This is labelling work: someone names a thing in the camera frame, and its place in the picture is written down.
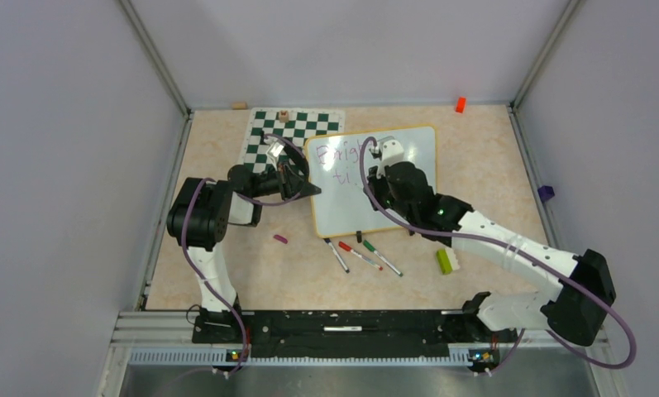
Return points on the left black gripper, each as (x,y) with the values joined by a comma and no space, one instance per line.
(290,180)

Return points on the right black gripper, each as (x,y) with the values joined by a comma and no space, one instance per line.
(375,184)

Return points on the yellow framed whiteboard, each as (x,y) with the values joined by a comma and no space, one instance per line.
(342,208)

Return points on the purple marker cap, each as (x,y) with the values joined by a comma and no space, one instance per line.
(281,239)

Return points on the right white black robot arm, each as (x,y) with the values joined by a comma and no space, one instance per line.
(575,292)

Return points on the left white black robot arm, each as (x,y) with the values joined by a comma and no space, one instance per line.
(199,218)

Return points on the blue whiteboard marker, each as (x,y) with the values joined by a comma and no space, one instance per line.
(335,252)

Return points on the green whiteboard marker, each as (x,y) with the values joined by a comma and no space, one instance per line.
(371,248)

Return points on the red whiteboard marker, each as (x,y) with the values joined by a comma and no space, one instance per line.
(364,258)

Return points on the green white toy brick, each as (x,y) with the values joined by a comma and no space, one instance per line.
(447,260)

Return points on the orange red block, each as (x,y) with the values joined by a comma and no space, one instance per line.
(461,105)

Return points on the purple block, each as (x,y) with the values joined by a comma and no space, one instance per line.
(546,193)

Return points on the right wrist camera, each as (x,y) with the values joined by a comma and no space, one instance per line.
(388,151)

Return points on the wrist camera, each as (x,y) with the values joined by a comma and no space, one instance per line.
(388,151)
(274,152)

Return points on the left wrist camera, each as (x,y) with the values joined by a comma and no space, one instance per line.
(274,152)

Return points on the wooden block on wall edge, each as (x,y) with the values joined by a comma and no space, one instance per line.
(239,106)

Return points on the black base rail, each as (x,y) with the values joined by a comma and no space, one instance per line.
(343,334)

